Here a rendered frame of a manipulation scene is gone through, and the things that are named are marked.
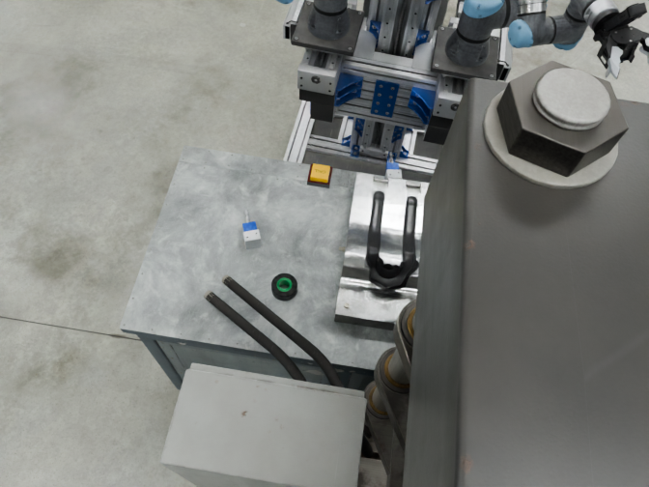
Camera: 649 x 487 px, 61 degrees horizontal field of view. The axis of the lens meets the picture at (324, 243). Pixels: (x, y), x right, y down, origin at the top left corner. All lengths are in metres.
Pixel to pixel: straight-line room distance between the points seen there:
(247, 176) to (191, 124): 1.29
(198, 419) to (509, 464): 0.62
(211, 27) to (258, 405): 3.07
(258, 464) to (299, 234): 1.04
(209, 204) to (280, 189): 0.25
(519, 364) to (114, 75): 3.29
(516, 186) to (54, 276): 2.54
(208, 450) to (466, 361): 0.59
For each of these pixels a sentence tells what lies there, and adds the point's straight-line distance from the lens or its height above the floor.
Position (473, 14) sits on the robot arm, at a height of 1.23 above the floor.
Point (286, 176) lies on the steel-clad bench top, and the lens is 1.93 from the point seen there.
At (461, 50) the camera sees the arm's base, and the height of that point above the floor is 1.09.
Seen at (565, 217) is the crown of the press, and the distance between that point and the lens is 0.47.
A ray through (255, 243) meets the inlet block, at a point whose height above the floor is 0.83.
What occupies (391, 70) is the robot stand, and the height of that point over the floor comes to 0.95.
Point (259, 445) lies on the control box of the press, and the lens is 0.90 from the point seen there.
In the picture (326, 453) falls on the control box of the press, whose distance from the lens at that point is 0.90.
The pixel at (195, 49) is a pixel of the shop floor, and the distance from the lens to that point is 3.60.
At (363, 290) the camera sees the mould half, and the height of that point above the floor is 0.86.
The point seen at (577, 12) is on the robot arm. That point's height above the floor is 1.41.
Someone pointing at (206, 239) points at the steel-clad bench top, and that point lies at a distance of 1.81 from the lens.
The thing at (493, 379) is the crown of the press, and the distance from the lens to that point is 0.39.
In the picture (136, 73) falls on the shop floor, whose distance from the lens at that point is 3.52.
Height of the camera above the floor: 2.36
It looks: 61 degrees down
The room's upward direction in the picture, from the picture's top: 6 degrees clockwise
